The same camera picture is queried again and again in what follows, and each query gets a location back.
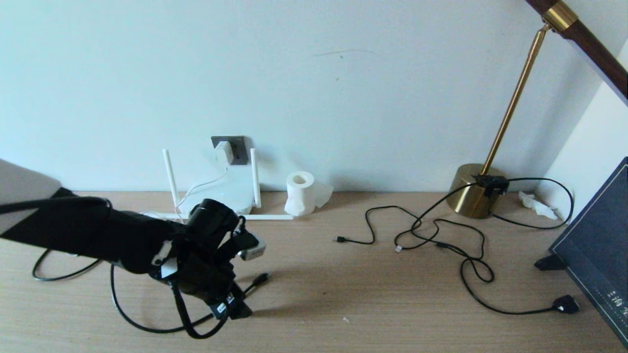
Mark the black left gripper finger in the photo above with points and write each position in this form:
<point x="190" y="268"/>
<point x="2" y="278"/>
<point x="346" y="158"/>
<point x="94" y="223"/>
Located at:
<point x="219" y="306"/>
<point x="240" y="306"/>

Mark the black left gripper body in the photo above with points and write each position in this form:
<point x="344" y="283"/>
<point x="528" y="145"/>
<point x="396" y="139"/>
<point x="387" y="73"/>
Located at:
<point x="201" y="255"/>

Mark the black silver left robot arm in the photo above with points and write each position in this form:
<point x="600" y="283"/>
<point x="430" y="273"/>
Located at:
<point x="73" y="230"/>

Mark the white router with antennas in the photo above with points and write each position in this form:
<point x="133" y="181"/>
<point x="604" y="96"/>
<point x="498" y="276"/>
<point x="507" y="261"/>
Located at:
<point x="245" y="196"/>

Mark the white toilet paper roll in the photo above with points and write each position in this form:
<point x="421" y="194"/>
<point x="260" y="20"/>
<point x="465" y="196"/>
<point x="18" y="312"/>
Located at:
<point x="300" y="193"/>

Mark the brass desk lamp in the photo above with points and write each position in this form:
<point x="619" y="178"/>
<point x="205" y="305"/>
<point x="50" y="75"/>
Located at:
<point x="468" y="196"/>

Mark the crumpled white tissue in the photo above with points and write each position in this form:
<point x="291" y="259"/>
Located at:
<point x="538" y="206"/>

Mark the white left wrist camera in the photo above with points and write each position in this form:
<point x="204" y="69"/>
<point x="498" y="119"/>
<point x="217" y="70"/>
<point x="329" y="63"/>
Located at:
<point x="252" y="251"/>

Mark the grey wall socket plate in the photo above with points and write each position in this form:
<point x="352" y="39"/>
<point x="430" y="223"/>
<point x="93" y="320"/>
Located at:
<point x="240" y="147"/>

